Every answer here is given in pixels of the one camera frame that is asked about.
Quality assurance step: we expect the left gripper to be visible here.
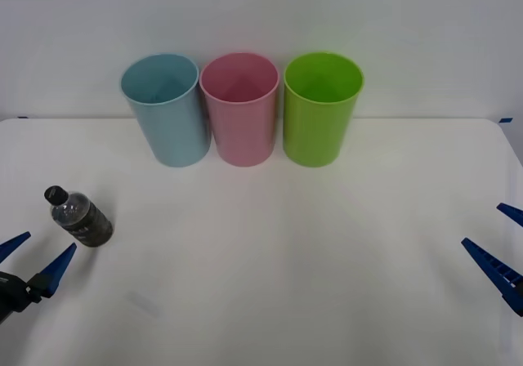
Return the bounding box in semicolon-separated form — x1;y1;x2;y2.
0;230;78;315

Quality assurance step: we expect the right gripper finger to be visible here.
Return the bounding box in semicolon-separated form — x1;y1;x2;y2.
461;237;523;318
496;203;523;227

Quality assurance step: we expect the black-capped dark-label plastic bottle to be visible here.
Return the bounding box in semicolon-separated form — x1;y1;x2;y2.
43;185;114;249

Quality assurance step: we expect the pale blue plastic bin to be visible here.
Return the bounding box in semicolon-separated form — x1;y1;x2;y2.
119;52;212;168

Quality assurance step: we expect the green plastic bin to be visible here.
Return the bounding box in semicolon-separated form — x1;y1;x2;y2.
282;51;364;168

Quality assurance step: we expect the pink plastic bin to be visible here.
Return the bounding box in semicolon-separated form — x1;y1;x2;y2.
199;52;280;167

